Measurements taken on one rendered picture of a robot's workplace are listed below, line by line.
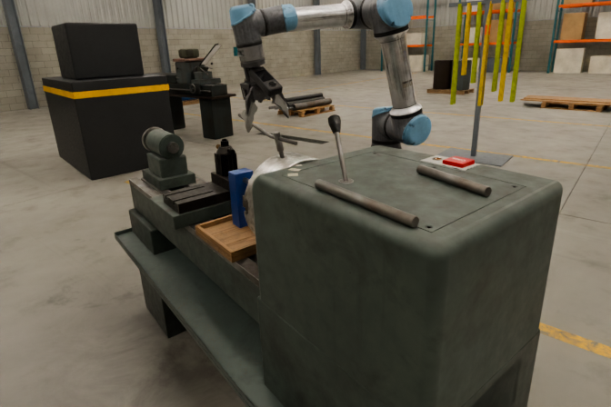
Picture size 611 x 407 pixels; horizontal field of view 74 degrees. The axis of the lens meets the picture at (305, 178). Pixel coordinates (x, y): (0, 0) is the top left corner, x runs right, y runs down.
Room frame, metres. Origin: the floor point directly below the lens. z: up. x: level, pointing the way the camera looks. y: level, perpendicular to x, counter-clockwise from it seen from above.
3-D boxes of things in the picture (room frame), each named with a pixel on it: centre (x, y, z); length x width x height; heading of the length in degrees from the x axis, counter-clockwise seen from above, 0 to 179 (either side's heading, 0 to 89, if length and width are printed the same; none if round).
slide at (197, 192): (1.74, 0.41, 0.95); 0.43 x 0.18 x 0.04; 128
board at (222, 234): (1.46, 0.21, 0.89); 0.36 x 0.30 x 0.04; 128
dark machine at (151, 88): (6.06, 2.91, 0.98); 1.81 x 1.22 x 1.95; 41
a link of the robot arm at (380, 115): (1.60, -0.34, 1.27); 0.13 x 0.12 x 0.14; 25
